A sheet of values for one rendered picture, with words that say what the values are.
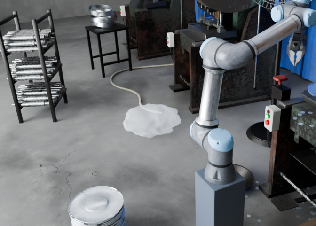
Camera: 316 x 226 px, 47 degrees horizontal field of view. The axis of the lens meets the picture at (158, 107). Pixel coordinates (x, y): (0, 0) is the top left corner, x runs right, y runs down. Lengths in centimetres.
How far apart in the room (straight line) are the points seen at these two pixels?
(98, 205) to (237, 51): 108
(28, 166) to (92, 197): 97
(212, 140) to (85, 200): 81
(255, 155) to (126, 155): 97
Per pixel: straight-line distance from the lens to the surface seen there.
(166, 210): 232
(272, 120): 210
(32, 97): 353
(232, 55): 157
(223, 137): 170
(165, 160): 273
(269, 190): 243
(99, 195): 210
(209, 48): 166
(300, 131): 211
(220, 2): 298
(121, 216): 202
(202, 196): 188
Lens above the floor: 155
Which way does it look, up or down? 26 degrees down
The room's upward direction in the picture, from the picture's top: 4 degrees counter-clockwise
